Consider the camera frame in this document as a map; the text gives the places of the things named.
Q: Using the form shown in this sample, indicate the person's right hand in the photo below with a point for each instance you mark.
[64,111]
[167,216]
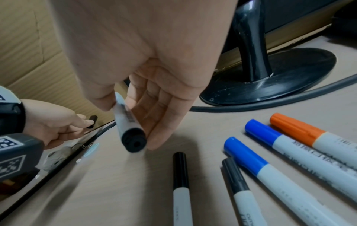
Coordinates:
[134,39]

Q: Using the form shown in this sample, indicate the person's left hand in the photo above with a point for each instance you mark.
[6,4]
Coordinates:
[50,119]

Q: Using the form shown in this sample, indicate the white marker without cap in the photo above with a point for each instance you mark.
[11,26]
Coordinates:
[128,123]

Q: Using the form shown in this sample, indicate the brown cardboard box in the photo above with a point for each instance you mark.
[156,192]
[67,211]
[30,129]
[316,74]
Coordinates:
[30,48]

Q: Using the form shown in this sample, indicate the black monitor stand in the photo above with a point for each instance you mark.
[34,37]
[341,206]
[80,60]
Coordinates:
[265,77]

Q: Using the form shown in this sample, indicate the black monitor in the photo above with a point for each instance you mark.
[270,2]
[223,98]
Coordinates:
[295,13]

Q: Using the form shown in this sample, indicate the blue cap marker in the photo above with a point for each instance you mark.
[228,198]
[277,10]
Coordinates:
[279,176]
[290,143]

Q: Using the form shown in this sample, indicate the grey cap marker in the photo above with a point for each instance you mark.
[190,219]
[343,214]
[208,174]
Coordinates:
[242,194]

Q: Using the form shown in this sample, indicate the orange cap marker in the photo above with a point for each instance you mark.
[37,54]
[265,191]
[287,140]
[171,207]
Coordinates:
[306,134]

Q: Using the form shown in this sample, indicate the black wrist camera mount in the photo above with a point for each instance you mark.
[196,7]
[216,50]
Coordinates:
[16,154]

